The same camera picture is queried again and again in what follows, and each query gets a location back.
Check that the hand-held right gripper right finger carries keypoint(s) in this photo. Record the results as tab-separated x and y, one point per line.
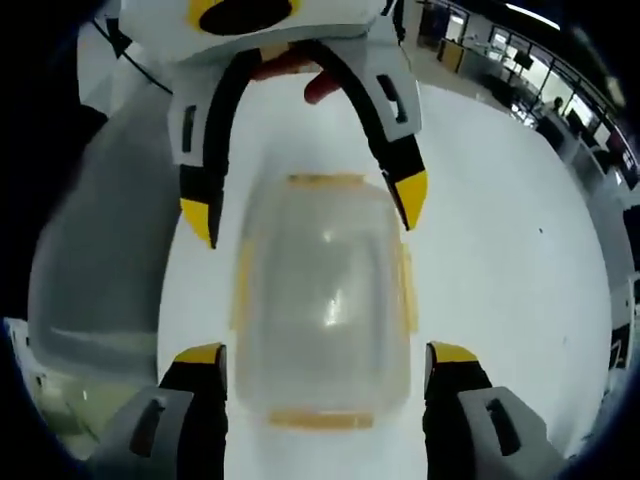
455	400

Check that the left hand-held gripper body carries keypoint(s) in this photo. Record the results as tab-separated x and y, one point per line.
165	30

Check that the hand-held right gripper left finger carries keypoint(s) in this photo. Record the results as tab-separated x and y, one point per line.
200	400

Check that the clear container with plastic buckles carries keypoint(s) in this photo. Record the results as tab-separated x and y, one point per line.
325	300

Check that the wooden cabinet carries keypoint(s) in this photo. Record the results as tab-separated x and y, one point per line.
451	55

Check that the white mesh office chair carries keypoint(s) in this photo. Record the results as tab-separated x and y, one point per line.
100	240

